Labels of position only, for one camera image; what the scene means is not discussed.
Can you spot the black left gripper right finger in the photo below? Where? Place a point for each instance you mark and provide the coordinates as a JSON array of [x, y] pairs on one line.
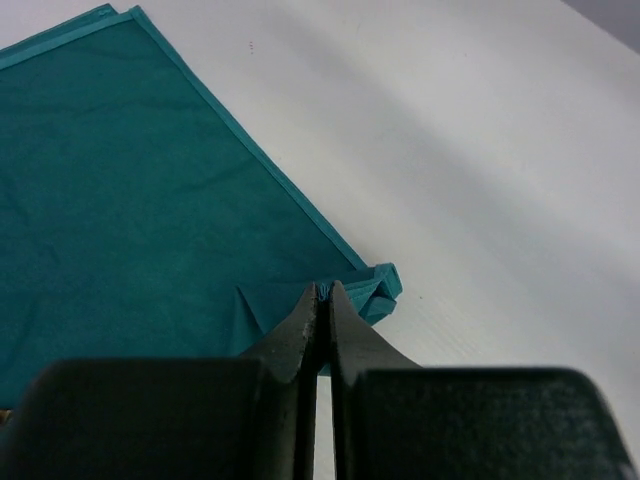
[[395, 419]]

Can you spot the teal cloth napkin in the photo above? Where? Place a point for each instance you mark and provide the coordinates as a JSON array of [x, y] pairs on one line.
[[138, 218]]

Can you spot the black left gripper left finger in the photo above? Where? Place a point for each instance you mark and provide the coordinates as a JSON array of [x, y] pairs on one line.
[[247, 417]]

